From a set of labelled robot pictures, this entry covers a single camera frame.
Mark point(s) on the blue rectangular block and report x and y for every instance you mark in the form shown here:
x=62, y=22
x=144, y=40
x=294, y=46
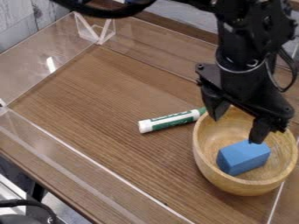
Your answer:
x=242, y=157

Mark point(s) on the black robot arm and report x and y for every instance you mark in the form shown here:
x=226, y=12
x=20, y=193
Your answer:
x=254, y=28

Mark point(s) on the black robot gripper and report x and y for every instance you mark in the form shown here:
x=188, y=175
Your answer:
x=248, y=88

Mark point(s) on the clear acrylic tray wall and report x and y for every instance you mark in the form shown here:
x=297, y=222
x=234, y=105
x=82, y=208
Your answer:
x=76, y=97

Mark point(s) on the brown wooden bowl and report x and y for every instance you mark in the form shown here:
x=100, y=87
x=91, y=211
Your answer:
x=212, y=135

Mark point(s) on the green and white marker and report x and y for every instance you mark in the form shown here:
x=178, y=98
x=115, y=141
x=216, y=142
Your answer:
x=168, y=121

